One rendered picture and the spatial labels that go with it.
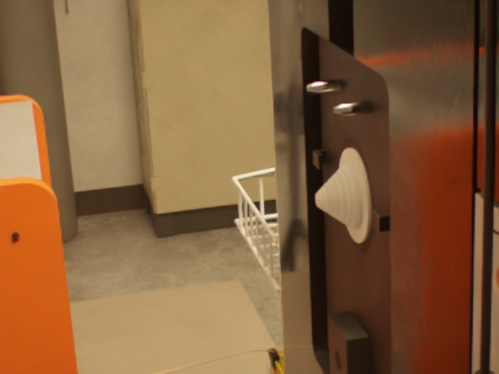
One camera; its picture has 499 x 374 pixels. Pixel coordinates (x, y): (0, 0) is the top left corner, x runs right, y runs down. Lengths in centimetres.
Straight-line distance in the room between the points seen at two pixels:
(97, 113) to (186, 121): 47
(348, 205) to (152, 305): 108
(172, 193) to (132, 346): 231
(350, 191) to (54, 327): 46
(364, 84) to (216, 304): 110
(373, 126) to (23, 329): 52
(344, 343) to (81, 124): 350
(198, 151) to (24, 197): 287
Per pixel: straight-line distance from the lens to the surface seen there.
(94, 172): 424
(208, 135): 387
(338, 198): 69
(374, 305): 70
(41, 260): 104
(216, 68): 382
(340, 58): 71
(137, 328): 168
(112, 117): 419
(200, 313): 171
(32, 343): 108
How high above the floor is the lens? 144
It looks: 19 degrees down
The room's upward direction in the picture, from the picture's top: 3 degrees counter-clockwise
